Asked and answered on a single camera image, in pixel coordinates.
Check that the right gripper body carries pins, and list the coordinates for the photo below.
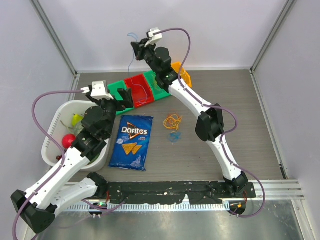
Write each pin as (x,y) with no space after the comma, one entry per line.
(148,51)

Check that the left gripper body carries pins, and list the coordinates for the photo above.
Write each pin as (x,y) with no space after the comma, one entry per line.
(111,106)

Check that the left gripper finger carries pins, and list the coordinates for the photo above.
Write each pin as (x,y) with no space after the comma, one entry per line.
(127,99)
(93,100)

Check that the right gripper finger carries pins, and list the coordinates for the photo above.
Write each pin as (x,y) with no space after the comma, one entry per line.
(137,47)
(138,55)

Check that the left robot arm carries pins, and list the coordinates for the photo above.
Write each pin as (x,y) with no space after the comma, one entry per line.
(41,203)

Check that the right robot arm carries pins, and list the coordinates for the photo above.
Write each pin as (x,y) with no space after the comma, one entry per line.
(210,123)

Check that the red bin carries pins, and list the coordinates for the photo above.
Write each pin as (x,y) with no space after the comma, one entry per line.
(141,91)

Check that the left green bin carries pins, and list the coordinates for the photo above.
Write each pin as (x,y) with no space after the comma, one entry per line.
(113,89)

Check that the green bin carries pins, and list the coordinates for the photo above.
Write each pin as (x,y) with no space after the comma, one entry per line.
(113,89)
(158,93)

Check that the yellow green pear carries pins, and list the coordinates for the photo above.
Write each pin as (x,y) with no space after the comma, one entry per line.
(76,119)

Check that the right green bin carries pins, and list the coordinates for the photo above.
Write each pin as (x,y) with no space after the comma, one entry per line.
(158,93)

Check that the green melon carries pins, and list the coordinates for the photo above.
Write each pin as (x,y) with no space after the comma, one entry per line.
(77,128)

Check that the white fruit basket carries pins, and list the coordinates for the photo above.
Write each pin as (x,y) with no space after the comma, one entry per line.
(58,129)

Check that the orange bin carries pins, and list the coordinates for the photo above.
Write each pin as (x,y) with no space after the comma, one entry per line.
(184,74)

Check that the blue Doritos chip bag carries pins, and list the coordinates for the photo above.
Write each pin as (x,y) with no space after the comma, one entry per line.
(132,143)

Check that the red apple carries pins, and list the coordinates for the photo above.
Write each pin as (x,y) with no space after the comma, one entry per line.
(67,140)

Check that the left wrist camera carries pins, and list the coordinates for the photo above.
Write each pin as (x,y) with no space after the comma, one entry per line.
(97,90)

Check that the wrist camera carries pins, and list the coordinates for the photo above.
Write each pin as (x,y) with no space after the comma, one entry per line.
(97,90)
(153,36)

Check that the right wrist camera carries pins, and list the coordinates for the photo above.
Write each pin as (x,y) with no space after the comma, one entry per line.
(153,36)

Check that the left frame post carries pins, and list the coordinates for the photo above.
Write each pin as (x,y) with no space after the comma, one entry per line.
(53,35)

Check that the frame post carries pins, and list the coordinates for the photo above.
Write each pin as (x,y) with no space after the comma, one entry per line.
(53,35)
(285,11)

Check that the white slotted cable duct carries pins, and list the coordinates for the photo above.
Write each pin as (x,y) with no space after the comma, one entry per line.
(183,207)

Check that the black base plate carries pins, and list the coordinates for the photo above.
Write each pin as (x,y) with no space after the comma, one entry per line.
(171,192)

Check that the right frame post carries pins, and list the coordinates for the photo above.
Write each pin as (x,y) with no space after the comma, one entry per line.
(285,11)

